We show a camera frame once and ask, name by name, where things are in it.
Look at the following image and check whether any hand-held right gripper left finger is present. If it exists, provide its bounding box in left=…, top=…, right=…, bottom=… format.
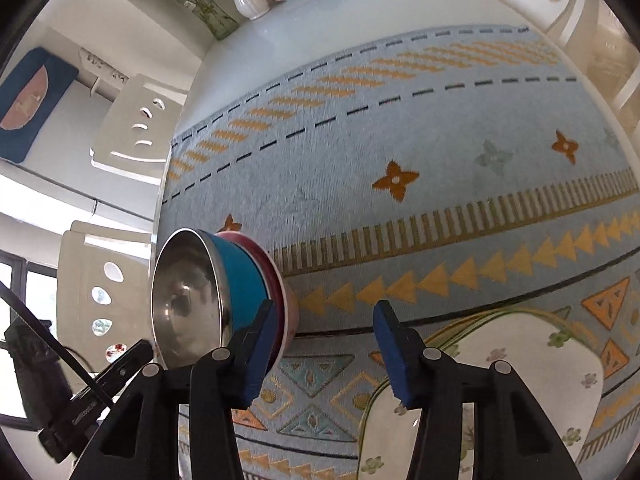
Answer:
left=70, top=300, right=276, bottom=480

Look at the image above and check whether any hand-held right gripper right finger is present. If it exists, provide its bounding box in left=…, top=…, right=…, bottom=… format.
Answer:
left=372, top=300, right=583, bottom=480

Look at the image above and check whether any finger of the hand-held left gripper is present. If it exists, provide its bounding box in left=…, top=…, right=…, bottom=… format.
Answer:
left=92, top=339, right=155, bottom=393

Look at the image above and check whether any pink patterned bowl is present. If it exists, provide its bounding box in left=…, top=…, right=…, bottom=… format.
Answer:
left=235, top=234, right=300, bottom=356

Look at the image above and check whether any pink steel bowl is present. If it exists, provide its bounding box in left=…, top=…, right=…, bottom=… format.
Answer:
left=220, top=232, right=288, bottom=356

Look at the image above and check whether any blue steel bowl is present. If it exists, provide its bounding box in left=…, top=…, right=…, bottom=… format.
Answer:
left=151, top=228, right=273, bottom=368

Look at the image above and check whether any white floral plate green rim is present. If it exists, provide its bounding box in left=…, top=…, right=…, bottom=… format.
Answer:
left=425, top=307, right=576, bottom=346
left=357, top=310, right=603, bottom=480

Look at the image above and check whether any dark-framed window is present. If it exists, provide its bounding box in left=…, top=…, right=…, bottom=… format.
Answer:
left=0, top=255, right=58, bottom=426

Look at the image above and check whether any blue patterned tablecloth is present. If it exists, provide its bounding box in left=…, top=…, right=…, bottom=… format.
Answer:
left=157, top=22, right=640, bottom=480

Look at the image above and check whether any blue floor mat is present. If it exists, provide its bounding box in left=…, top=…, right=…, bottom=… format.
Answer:
left=0, top=47, right=80, bottom=164

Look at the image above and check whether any glass vase with green stems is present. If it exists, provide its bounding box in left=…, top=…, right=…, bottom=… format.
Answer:
left=105, top=0, right=241, bottom=41

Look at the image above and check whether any black cable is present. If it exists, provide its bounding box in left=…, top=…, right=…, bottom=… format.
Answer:
left=0, top=280, right=116, bottom=406

